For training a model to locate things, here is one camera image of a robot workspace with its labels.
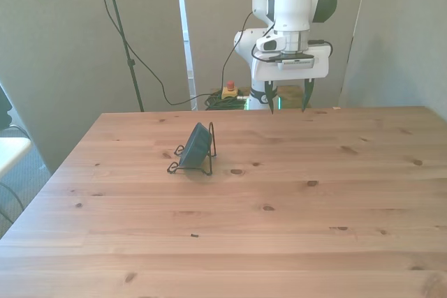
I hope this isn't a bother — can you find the white side table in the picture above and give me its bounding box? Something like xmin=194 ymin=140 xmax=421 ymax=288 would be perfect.
xmin=0 ymin=136 xmax=31 ymax=177

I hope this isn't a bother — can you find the long black tripod cable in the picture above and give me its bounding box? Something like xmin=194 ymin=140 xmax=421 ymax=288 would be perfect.
xmin=89 ymin=0 xmax=212 ymax=107

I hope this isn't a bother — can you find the coiled green cable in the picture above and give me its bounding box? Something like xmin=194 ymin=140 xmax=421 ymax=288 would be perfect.
xmin=204 ymin=90 xmax=251 ymax=111

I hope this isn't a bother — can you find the black wire dish rack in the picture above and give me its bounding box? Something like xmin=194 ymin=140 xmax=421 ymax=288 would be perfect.
xmin=166 ymin=121 xmax=218 ymax=177

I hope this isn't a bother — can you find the black emergency stop cable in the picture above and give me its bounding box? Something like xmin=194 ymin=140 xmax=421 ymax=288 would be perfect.
xmin=219 ymin=10 xmax=254 ymax=90

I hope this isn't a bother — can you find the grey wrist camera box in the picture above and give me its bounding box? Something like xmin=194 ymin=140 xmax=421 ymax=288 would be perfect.
xmin=275 ymin=52 xmax=317 ymax=70

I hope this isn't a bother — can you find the white vertical panel strip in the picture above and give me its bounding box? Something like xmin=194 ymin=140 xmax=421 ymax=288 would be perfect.
xmin=174 ymin=0 xmax=198 ymax=111

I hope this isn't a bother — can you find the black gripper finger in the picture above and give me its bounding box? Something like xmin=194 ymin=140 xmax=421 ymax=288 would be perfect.
xmin=301 ymin=77 xmax=315 ymax=114
xmin=264 ymin=80 xmax=279 ymax=115

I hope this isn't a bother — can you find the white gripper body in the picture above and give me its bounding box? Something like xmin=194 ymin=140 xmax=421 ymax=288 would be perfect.
xmin=251 ymin=42 xmax=332 ymax=81

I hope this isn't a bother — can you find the black tripod stand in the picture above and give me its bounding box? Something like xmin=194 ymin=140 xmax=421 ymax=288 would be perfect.
xmin=89 ymin=0 xmax=146 ymax=113

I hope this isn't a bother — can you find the yellow red emergency stop button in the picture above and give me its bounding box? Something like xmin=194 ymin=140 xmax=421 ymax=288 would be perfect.
xmin=221 ymin=80 xmax=239 ymax=100

